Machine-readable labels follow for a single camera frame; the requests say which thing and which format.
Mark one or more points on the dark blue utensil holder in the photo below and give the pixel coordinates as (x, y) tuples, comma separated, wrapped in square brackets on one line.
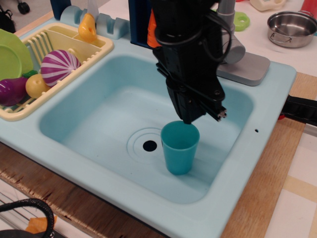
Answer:
[(139, 17)]

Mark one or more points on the purple striped toy onion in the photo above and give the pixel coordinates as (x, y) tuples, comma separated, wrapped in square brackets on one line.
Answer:
[(57, 65)]

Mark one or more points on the lime green plate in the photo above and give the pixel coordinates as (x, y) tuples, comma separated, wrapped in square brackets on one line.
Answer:
[(12, 57)]

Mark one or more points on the stainless steel pot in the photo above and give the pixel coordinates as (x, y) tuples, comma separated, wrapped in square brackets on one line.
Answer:
[(291, 29)]

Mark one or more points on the purple toy eggplant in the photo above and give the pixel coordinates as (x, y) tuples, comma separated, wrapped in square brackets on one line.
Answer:
[(12, 91)]

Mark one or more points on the teal plastic cup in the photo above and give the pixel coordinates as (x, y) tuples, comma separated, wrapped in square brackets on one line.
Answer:
[(179, 142)]

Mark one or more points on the orange toy carrot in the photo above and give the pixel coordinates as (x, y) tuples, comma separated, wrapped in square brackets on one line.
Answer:
[(151, 38)]

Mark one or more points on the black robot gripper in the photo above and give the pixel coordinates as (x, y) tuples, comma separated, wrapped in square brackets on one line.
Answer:
[(190, 35)]

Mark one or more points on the grey toy faucet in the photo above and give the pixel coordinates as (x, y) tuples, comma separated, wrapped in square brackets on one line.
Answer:
[(239, 65)]

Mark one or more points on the light blue toy sink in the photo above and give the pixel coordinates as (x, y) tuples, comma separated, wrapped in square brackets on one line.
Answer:
[(102, 132)]

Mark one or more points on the wooden board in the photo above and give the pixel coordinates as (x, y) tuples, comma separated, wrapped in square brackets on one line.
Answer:
[(279, 200)]

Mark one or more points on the red plastic object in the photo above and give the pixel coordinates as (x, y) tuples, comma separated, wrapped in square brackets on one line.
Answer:
[(310, 7)]

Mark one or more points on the light blue plate stand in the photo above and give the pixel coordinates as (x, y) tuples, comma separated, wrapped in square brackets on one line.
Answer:
[(105, 25)]

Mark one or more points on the pale yellow dish rack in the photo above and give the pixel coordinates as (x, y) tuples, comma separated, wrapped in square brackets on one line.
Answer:
[(30, 52)]

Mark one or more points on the yellow toy pear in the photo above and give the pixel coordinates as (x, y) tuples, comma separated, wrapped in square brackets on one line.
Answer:
[(87, 28)]

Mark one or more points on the black chair wheel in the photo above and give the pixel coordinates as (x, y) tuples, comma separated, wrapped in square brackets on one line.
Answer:
[(23, 7)]

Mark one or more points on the green ring toy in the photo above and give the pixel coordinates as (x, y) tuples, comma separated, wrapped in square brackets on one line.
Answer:
[(237, 21)]

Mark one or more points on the cream plastic toy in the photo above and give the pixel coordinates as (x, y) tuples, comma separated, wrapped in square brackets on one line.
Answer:
[(264, 5)]

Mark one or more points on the black clamp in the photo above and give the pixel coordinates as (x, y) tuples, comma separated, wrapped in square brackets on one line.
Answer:
[(300, 109)]

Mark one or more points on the yellow toy lemon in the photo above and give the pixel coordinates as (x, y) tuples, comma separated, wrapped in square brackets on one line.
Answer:
[(35, 86)]

